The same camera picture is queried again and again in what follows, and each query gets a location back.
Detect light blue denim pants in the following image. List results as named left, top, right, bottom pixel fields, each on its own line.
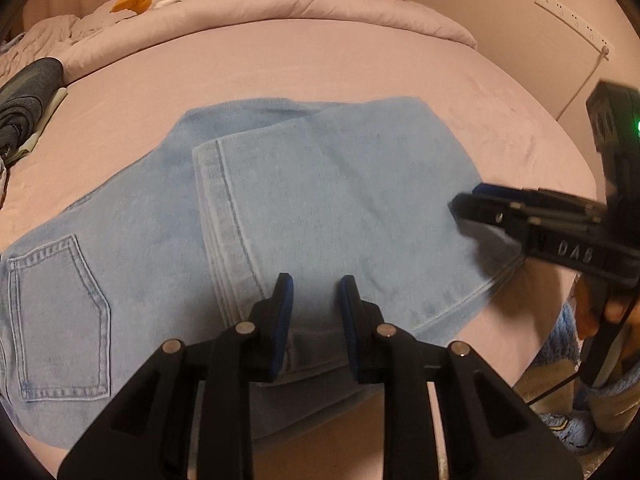
left=1, top=98, right=522, bottom=448

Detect person's right hand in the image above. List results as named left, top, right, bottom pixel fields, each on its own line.
left=572, top=278, right=640, bottom=363

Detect pink bed sheet mattress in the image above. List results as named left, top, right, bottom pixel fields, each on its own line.
left=1, top=20, right=596, bottom=479

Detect pale green folded cloth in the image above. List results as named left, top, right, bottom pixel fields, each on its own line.
left=6, top=88, right=67, bottom=166

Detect dark navy folded garment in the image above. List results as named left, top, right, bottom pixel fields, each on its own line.
left=0, top=58, right=63, bottom=162

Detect lilac rolled comforter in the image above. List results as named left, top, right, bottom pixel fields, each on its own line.
left=1, top=0, right=477, bottom=82

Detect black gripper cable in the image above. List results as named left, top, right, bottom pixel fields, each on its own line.
left=524, top=288, right=640, bottom=409

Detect white power cord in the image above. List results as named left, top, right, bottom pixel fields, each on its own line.
left=555, top=45, right=612, bottom=123

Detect white wall power strip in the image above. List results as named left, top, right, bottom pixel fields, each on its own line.
left=535, top=0, right=614, bottom=60

